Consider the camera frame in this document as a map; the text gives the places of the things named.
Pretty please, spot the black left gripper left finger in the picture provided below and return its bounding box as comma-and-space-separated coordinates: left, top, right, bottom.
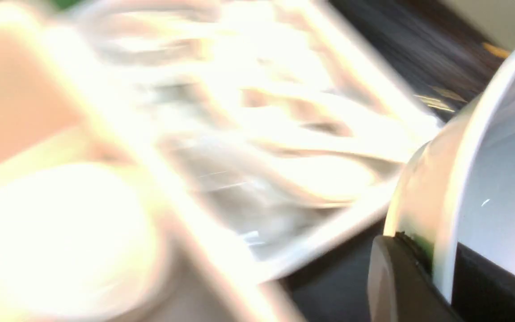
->
367, 233, 462, 322

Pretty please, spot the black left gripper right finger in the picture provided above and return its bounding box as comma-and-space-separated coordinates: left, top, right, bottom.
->
452, 243, 515, 322

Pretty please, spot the white square sauce dish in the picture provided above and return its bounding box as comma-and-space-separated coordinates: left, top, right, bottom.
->
384, 50, 515, 301

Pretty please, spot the black serving tray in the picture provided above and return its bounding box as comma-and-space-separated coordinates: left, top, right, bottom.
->
280, 220, 384, 322

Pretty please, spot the light grey spoon bin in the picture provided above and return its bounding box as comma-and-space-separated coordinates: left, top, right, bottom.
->
68, 0, 441, 284

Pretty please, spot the pile of white soup spoons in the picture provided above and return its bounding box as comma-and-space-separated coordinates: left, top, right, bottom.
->
83, 0, 419, 251

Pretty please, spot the bundle of black chopsticks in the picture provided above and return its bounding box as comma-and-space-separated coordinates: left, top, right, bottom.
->
330, 0, 509, 122

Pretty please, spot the stack of white sauce dishes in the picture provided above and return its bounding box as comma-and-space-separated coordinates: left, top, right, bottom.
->
0, 163, 173, 322

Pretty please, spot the large white plastic tub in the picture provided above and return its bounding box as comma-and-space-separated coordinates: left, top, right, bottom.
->
0, 0, 307, 322

